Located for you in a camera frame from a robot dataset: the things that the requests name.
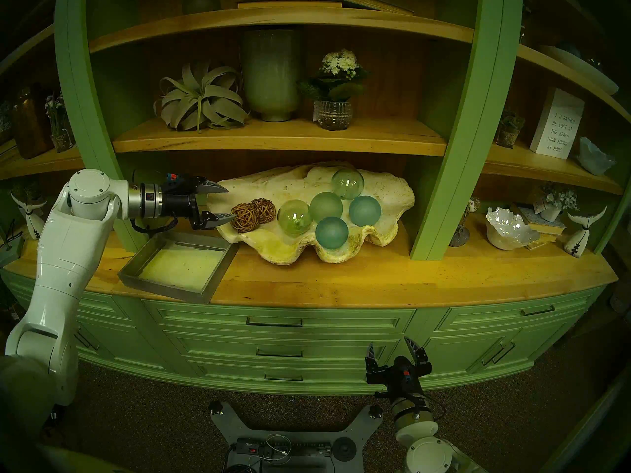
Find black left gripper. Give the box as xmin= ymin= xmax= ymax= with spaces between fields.
xmin=159 ymin=173 xmax=237 ymax=230

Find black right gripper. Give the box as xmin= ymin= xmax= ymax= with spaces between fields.
xmin=365 ymin=335 xmax=433 ymax=399

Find brown wicker ball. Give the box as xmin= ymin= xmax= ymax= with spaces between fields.
xmin=250 ymin=198 xmax=277 ymax=224
xmin=230 ymin=203 xmax=260 ymax=233

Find giant clam shell bowl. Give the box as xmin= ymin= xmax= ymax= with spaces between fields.
xmin=206 ymin=162 xmax=415 ymax=265

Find white shell-shaped bowl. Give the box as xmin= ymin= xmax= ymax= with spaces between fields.
xmin=485 ymin=206 xmax=541 ymax=251

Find pale blue wavy bowl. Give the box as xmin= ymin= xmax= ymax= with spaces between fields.
xmin=578 ymin=136 xmax=617 ymax=176

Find grey metal tray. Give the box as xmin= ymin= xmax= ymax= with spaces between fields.
xmin=118 ymin=231 xmax=240 ymax=305

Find clear green glass ball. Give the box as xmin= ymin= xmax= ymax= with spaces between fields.
xmin=277 ymin=199 xmax=313 ymax=236

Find grey-green air plant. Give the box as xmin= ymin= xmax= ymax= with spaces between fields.
xmin=154 ymin=62 xmax=250 ymax=133

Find frosted green glass ball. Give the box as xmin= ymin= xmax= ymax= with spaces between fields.
xmin=310 ymin=192 xmax=344 ymax=224

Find frosted blue glass ball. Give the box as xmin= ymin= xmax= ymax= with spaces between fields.
xmin=349 ymin=195 xmax=382 ymax=227
xmin=315 ymin=216 xmax=349 ymax=250

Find black power strip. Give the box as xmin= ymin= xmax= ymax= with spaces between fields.
xmin=236 ymin=439 xmax=333 ymax=460

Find small bird figurine on stone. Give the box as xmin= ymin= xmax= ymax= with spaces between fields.
xmin=449 ymin=197 xmax=481 ymax=248

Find clear pale glass ball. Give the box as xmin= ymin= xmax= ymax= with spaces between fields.
xmin=331 ymin=168 xmax=365 ymax=200

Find tall green ceramic vase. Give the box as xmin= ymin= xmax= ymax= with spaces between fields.
xmin=241 ymin=29 xmax=302 ymax=123

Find small flowers in glass vase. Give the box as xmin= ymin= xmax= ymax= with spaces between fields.
xmin=44 ymin=93 xmax=75 ymax=153

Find white flowers in glass pot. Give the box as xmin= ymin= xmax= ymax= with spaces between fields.
xmin=297 ymin=49 xmax=369 ymax=132

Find white whale tail figurine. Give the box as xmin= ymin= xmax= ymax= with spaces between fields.
xmin=11 ymin=190 xmax=50 ymax=241
xmin=563 ymin=206 xmax=607 ymax=258

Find tan old book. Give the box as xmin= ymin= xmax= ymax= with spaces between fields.
xmin=525 ymin=224 xmax=566 ymax=251

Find grey-cover old book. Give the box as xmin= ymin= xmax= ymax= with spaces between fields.
xmin=510 ymin=203 xmax=566 ymax=230

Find brown glass jar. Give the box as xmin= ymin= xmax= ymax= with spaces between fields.
xmin=10 ymin=85 xmax=54 ymax=160

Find dark green sphere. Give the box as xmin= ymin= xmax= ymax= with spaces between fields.
xmin=181 ymin=0 xmax=221 ymax=15

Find flat tan book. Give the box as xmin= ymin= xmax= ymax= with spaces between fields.
xmin=238 ymin=0 xmax=343 ymax=9

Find green wooden bookcase cabinet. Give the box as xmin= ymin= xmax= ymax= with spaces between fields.
xmin=0 ymin=0 xmax=631 ymax=396

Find small dark potted plant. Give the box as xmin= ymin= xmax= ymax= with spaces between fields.
xmin=494 ymin=107 xmax=526 ymax=149

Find leaning old book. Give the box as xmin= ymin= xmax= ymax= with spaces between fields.
xmin=319 ymin=0 xmax=415 ymax=15

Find white beach quote sign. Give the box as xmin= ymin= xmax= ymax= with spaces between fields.
xmin=529 ymin=87 xmax=585 ymax=160

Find large white platter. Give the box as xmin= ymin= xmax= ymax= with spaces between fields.
xmin=538 ymin=44 xmax=619 ymax=96

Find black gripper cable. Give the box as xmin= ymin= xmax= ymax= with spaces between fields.
xmin=129 ymin=216 xmax=179 ymax=235

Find thin white cable loop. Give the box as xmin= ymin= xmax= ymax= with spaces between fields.
xmin=266 ymin=434 xmax=292 ymax=460

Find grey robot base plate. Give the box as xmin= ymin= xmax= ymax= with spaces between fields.
xmin=208 ymin=401 xmax=384 ymax=473

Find small grey wire-handled basket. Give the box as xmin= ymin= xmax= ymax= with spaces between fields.
xmin=0 ymin=220 xmax=25 ymax=269

